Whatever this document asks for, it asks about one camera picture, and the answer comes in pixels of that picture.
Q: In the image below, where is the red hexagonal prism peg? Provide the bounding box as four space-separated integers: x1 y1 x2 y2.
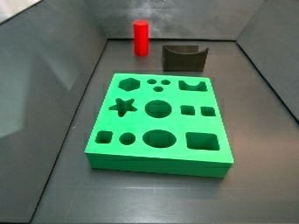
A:
134 20 150 56

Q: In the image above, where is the green foam shape board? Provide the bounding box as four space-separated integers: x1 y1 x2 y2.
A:
86 73 234 178

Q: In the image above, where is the black curved holder bracket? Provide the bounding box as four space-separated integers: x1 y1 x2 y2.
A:
163 45 210 72

